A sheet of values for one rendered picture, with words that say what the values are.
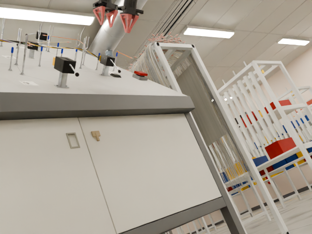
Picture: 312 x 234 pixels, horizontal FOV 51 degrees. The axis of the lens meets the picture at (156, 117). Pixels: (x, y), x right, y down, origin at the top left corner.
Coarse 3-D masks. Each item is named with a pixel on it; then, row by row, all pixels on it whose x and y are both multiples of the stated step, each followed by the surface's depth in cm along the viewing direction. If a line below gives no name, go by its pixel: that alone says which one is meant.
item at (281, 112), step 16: (256, 64) 373; (272, 64) 396; (288, 80) 400; (224, 96) 445; (272, 96) 358; (288, 112) 398; (288, 128) 347; (304, 144) 345; (272, 160) 368; (240, 176) 405; (256, 192) 454
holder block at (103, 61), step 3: (102, 57) 150; (105, 57) 147; (108, 57) 147; (111, 57) 149; (102, 60) 150; (105, 60) 147; (108, 60) 147; (114, 60) 149; (102, 63) 150; (105, 63) 147; (108, 63) 148; (111, 63) 149
